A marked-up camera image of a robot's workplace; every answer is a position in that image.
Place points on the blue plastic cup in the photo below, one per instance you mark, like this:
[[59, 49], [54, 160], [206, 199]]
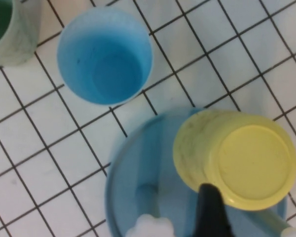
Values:
[[103, 61]]

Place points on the white black checked tablecloth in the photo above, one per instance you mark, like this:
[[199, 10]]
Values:
[[212, 49]]

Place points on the blue cup stand white caps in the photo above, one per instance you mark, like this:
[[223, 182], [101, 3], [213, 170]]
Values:
[[128, 172]]

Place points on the yellow plastic cup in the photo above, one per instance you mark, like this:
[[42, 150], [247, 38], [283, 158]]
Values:
[[236, 158]]

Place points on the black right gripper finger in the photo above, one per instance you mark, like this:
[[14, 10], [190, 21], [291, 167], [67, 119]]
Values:
[[212, 212]]

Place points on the green plastic cup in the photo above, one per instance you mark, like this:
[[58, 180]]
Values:
[[17, 37]]

